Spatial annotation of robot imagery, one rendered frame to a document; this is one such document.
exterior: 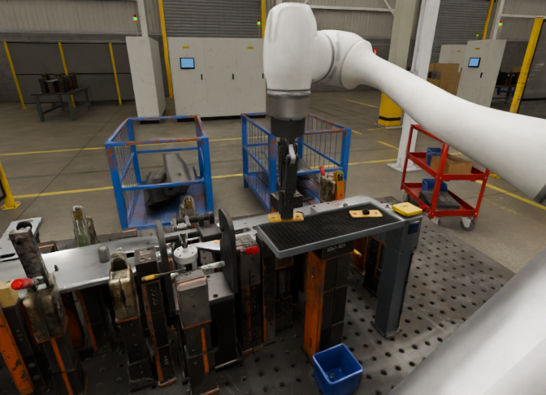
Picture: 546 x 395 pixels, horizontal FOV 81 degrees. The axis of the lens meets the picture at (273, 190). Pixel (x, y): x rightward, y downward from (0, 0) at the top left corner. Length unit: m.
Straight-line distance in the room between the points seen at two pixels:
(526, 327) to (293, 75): 0.52
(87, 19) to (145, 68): 6.76
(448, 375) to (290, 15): 0.57
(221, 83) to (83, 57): 5.61
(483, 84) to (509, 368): 10.98
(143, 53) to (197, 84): 1.40
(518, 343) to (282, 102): 0.53
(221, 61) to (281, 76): 8.18
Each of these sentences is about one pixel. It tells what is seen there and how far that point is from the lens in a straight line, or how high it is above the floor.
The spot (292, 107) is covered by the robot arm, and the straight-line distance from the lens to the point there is 0.66.
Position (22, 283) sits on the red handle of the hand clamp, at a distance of 0.84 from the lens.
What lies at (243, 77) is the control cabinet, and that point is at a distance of 8.93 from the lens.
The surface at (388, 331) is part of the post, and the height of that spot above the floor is 0.72.
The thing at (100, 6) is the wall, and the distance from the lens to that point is 15.17.
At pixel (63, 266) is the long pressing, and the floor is 1.00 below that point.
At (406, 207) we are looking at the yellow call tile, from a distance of 1.01.
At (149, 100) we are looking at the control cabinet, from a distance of 8.76.
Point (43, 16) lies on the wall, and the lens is 15.55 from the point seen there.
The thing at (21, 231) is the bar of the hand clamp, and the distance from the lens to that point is 0.89.
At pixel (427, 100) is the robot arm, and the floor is 1.50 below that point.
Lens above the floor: 1.56
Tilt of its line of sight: 23 degrees down
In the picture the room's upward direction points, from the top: straight up
